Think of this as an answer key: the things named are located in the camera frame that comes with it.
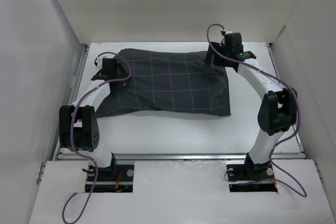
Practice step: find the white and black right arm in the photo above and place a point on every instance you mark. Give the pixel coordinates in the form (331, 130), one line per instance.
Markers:
(277, 112)

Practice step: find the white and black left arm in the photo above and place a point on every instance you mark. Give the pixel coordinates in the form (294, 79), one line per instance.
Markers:
(78, 125)

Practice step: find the aluminium front table rail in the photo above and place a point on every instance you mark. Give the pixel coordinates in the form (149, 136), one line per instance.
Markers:
(187, 157)

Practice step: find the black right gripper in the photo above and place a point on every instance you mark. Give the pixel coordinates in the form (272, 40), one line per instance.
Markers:
(217, 46)

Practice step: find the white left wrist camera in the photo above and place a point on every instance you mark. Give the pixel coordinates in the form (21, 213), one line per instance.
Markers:
(98, 61)

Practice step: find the dark grey checked pillowcase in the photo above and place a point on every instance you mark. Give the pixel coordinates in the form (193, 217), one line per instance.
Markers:
(166, 81)

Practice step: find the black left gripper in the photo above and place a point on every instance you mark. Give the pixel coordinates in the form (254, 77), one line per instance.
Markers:
(123, 74)

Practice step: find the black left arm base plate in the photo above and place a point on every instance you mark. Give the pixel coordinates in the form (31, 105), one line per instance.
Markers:
(115, 179)

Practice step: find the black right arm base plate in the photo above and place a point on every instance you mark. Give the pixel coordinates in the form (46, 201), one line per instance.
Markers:
(245, 180)

